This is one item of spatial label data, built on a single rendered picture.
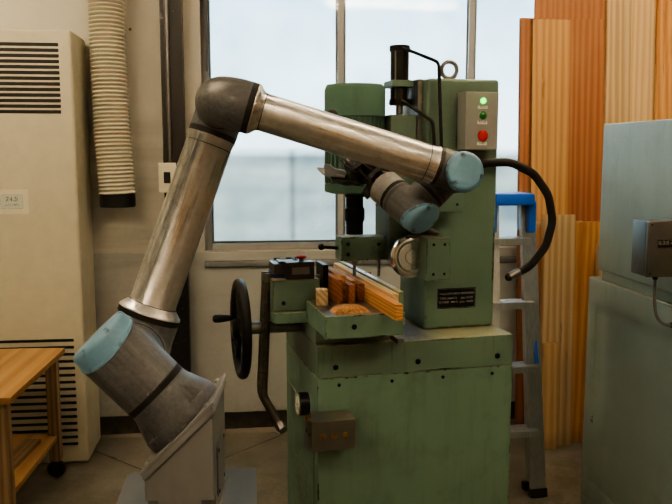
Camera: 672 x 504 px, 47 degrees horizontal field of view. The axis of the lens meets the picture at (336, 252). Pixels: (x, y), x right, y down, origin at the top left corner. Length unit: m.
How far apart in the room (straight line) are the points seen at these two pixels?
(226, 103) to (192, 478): 0.80
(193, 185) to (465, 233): 0.84
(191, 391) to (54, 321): 1.79
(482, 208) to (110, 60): 1.81
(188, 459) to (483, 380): 0.94
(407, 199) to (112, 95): 1.83
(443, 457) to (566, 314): 1.48
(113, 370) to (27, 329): 1.80
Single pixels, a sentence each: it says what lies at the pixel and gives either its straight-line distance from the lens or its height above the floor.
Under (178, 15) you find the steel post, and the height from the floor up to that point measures 1.90.
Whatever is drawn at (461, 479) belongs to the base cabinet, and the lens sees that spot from 2.34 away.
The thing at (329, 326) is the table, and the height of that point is 0.87.
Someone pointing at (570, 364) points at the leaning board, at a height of 0.37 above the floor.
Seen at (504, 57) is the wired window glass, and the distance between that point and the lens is 3.86.
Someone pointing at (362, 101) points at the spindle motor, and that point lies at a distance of 2.19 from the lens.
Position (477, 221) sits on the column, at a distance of 2.30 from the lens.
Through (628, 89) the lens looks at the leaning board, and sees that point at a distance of 3.87.
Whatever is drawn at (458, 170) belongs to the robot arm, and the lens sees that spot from 1.76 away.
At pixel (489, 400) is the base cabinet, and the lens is 2.30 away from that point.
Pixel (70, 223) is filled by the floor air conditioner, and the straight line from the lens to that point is 3.36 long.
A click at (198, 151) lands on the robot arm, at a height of 1.31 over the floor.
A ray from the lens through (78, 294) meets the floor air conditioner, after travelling 3.39.
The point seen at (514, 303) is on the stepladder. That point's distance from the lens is 3.02.
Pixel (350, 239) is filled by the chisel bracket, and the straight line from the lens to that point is 2.24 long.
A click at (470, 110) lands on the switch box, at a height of 1.43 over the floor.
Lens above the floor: 1.31
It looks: 7 degrees down
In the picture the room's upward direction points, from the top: straight up
